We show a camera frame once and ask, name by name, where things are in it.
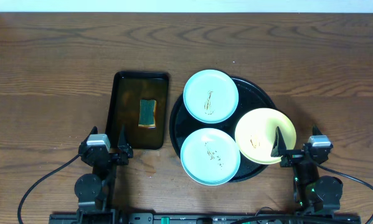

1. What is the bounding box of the black rectangular water tray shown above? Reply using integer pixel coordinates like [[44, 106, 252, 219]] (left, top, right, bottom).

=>
[[105, 71, 169, 150]]

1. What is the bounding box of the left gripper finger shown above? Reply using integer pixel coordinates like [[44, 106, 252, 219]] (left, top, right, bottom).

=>
[[117, 125, 131, 152], [85, 126, 98, 140]]

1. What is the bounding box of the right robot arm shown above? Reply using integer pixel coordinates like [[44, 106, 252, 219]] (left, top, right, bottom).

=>
[[271, 126, 343, 216]]

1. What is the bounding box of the pale yellow plate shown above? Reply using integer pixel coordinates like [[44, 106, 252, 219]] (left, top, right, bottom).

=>
[[235, 108, 296, 165]]

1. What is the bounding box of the yellow green scrub sponge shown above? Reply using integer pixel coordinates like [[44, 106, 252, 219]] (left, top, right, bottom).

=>
[[138, 100, 156, 128]]

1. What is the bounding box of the light blue plate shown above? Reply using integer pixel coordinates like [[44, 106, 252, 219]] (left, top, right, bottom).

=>
[[180, 128, 241, 186], [183, 70, 239, 124]]

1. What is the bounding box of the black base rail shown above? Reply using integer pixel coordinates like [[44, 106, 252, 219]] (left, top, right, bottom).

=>
[[48, 212, 362, 224]]

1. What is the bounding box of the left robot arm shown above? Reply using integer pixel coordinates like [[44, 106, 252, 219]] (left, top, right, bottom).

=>
[[75, 127, 133, 213]]

